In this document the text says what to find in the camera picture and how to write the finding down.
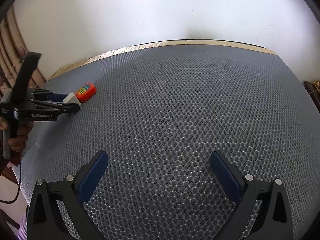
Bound red round tape measure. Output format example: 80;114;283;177
75;83;97;103

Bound black cable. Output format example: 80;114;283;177
0;163;22;204

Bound grey mesh mat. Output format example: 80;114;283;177
16;45;319;239

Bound white eraser block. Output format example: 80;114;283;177
63;92;82;107

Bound beige patterned curtain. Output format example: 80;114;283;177
0;6;47;100

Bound person's left hand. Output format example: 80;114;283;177
1;117;33;152

